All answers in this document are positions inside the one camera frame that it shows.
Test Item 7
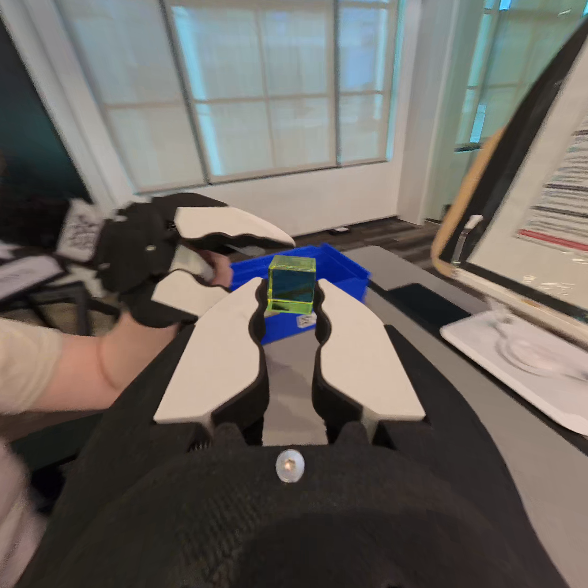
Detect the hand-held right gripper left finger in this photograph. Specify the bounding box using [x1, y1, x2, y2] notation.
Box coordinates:
[153, 277, 270, 428]

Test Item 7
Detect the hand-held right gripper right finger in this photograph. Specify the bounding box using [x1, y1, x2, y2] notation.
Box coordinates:
[313, 277, 427, 436]

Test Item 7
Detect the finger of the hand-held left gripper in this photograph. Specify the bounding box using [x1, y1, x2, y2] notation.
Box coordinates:
[151, 269, 233, 321]
[173, 205, 296, 252]

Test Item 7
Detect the green transparent cube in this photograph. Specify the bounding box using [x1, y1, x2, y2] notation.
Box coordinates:
[267, 255, 318, 315]

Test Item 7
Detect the blue plastic bin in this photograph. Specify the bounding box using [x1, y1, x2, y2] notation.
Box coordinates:
[228, 243, 372, 345]

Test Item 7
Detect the person's left forearm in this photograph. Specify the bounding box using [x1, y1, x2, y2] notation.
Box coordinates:
[0, 317, 111, 416]

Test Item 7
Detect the grey desk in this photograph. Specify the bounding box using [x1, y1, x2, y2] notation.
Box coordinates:
[262, 245, 588, 588]

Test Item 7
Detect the person's left hand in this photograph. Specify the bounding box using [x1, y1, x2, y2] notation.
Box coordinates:
[102, 250, 234, 407]

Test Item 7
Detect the black flat pad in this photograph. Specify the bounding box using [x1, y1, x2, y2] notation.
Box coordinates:
[367, 282, 472, 328]

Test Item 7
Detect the large window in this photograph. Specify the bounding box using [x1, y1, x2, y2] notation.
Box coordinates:
[55, 0, 406, 194]

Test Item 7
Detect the monitor with white stand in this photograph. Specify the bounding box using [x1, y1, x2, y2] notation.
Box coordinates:
[431, 14, 588, 437]

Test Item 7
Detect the person's pale shirt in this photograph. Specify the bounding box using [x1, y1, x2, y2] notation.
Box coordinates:
[0, 436, 49, 588]

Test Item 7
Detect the narrow window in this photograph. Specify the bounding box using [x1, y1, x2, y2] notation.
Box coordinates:
[454, 0, 588, 153]

